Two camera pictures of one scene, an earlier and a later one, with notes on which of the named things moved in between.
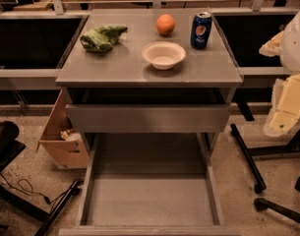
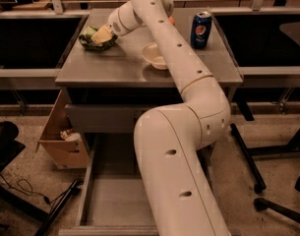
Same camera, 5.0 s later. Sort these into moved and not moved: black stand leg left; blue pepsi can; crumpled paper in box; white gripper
Moved: white gripper
Not moved: blue pepsi can; crumpled paper in box; black stand leg left
